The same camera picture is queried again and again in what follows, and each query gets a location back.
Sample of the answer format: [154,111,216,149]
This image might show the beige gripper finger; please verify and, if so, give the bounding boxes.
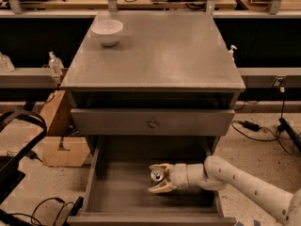
[149,180,175,194]
[150,163,173,174]

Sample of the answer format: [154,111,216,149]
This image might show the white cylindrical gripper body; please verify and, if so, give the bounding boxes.
[168,164,189,188]

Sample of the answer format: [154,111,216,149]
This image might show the silver blue redbull can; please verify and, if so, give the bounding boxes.
[150,169,165,183]

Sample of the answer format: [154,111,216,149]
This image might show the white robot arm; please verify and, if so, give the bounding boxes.
[149,155,301,226]

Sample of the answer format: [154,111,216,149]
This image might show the open grey lower drawer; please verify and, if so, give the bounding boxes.
[68,136,236,226]

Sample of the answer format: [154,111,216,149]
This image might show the closed grey upper drawer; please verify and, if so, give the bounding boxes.
[71,108,234,136]

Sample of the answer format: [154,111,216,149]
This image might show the grey wooden drawer cabinet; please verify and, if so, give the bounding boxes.
[62,11,246,153]

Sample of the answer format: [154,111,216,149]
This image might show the cardboard box on floor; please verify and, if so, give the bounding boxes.
[40,90,90,167]

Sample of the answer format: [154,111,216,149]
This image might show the black power strip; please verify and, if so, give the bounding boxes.
[277,118,301,153]

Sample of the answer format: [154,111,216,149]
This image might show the small white pump bottle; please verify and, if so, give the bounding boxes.
[229,44,237,61]

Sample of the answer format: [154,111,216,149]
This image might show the white ceramic bowl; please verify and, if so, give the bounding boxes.
[90,19,123,46]

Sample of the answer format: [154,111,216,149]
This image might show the clear plastic pump bottle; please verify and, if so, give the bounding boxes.
[49,51,63,74]

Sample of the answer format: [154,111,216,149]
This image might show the clear plastic bottle far left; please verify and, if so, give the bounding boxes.
[0,53,15,72]

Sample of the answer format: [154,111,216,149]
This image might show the black power adapter with cable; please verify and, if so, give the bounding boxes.
[231,120,279,142]

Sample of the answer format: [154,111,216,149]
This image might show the black floor cable loops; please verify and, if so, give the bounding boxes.
[0,197,85,226]

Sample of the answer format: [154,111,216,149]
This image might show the black chair frame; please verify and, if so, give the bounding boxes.
[0,110,48,205]

